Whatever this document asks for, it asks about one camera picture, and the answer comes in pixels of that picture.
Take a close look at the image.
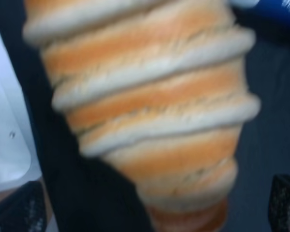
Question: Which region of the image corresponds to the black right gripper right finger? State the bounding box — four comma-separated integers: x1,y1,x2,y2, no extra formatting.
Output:
268,174,290,232

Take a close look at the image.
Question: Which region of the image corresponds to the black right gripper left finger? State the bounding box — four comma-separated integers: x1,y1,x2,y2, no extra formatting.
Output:
0,181,47,232

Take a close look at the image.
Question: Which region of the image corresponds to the ridged bread loaf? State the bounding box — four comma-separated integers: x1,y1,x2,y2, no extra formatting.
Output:
23,0,261,232

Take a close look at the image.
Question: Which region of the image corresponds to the white bottle with blue cap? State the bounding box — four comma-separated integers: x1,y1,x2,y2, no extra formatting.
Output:
229,0,290,32

